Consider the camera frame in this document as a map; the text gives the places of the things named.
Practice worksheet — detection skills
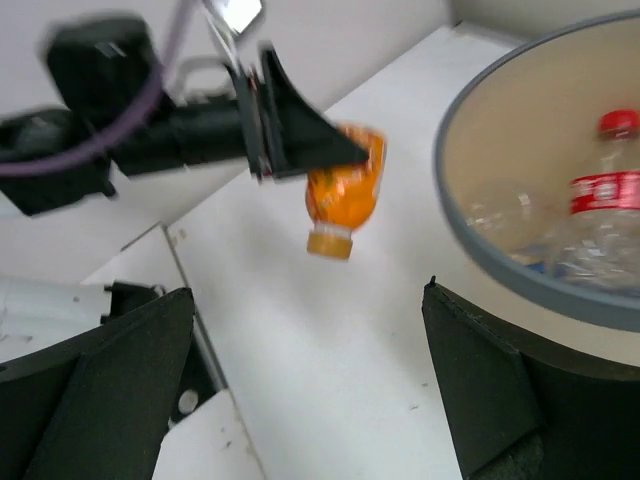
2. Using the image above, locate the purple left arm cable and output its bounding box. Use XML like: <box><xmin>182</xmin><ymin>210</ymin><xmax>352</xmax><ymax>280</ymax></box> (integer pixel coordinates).
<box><xmin>0</xmin><ymin>0</ymin><xmax>196</xmax><ymax>177</ymax></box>

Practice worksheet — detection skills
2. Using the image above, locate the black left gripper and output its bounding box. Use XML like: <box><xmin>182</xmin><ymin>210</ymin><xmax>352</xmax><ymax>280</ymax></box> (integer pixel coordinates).
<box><xmin>110</xmin><ymin>45</ymin><xmax>369</xmax><ymax>179</ymax></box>

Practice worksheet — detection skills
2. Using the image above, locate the small red cap bottle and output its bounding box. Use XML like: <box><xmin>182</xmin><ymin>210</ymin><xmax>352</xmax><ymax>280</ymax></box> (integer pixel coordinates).
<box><xmin>545</xmin><ymin>109</ymin><xmax>639</xmax><ymax>291</ymax></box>

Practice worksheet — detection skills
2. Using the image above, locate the clear unlabelled plastic bottle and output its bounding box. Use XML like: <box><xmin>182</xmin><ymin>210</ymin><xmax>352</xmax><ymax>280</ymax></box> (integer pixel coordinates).
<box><xmin>464</xmin><ymin>185</ymin><xmax>559</xmax><ymax>265</ymax></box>

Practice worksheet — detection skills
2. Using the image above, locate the orange label bottle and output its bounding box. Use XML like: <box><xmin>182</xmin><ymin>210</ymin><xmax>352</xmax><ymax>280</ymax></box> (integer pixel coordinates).
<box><xmin>305</xmin><ymin>124</ymin><xmax>387</xmax><ymax>260</ymax></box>

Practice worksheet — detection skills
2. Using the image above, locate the beige bin with grey rim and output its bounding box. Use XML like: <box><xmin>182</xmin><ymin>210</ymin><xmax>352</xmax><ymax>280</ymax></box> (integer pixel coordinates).
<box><xmin>433</xmin><ymin>10</ymin><xmax>639</xmax><ymax>332</ymax></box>

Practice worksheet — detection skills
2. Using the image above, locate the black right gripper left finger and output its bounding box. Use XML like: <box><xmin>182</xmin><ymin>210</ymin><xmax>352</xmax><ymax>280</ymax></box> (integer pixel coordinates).
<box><xmin>1</xmin><ymin>288</ymin><xmax>194</xmax><ymax>479</ymax></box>

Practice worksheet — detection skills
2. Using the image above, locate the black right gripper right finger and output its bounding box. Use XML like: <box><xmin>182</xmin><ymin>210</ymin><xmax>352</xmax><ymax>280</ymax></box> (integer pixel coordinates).
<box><xmin>422</xmin><ymin>280</ymin><xmax>639</xmax><ymax>479</ymax></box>

